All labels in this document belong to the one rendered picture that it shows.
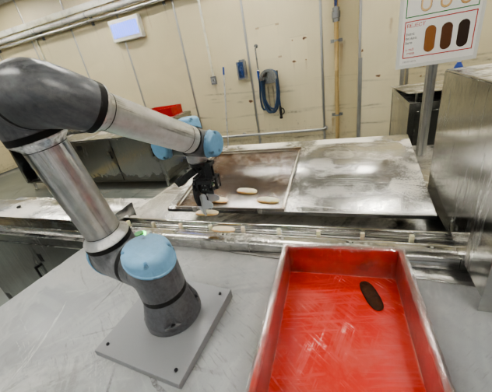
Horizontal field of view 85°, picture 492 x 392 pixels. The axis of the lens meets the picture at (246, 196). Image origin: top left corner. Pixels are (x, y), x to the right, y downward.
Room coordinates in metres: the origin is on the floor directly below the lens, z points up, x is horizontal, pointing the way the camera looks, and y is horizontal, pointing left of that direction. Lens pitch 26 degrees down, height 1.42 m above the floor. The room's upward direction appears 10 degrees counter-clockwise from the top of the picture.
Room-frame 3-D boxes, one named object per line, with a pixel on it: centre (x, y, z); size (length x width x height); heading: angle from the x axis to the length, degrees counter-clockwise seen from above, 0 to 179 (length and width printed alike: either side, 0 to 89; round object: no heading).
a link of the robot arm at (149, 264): (0.54, 0.26, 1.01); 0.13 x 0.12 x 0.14; 55
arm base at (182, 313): (0.54, 0.25, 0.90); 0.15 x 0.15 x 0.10
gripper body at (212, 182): (0.93, 0.14, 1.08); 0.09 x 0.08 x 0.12; 67
